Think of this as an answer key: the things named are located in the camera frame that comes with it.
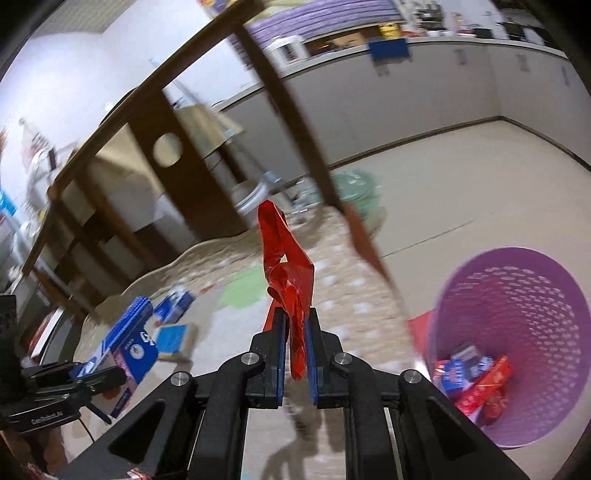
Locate green lidded bucket in bag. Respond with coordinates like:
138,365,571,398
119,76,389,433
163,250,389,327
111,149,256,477
330,168,384,227

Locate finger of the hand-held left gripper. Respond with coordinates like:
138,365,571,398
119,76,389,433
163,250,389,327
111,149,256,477
21,362,127,393
28,390,112,424

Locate purple flower wall poster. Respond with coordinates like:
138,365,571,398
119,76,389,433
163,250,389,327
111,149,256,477
198,0,402,44

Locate blue and red packet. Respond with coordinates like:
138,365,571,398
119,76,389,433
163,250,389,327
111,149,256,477
436,360,468,393

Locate small blue and white box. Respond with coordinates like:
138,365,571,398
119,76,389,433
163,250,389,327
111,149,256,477
152,284,195,324

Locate blue and tan flat box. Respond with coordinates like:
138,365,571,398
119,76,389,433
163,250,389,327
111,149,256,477
154,323,199,363

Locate quilted polka dot seat cushion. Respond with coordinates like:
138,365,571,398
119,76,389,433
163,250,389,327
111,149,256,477
60,203,416,480

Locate purple plastic basket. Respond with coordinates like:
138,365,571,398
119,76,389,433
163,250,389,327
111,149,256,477
427,247,585,450

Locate white rice cooker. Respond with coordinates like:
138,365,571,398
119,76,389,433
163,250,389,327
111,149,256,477
270,37,308,65

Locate long red carton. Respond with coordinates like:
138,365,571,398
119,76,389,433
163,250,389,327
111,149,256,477
455,355,513,416

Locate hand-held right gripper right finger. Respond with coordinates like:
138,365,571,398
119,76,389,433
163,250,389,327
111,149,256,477
305,308,532,480

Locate white kitchen cabinets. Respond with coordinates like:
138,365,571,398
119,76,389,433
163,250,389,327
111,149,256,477
217,32,591,167

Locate blue cloth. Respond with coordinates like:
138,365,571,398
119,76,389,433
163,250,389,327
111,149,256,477
368,38,411,63

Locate red board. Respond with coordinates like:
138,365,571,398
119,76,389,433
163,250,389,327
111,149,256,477
409,311,437,365

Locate brown wooden chair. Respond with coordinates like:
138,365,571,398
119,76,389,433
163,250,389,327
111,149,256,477
23,0,407,324

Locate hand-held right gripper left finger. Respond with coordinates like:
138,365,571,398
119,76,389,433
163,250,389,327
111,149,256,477
55,307,289,480

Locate red snack wrapper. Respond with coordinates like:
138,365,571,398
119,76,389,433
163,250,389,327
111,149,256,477
257,199,315,381

